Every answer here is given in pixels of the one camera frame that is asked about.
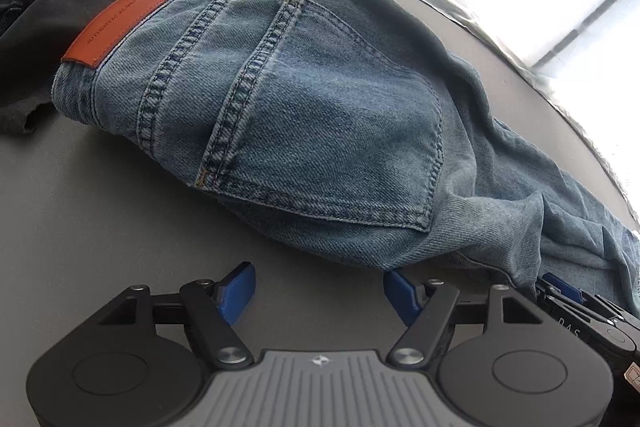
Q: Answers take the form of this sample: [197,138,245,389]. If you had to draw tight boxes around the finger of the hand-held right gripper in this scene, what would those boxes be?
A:
[536,272,626,325]

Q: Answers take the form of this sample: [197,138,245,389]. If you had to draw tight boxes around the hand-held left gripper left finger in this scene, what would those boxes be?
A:
[97,261,257,366]

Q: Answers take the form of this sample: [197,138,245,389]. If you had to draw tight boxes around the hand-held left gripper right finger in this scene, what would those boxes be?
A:
[383,269,549,368]

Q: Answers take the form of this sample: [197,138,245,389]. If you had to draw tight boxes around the light blue denim jeans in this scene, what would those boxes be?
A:
[52,0,640,304]

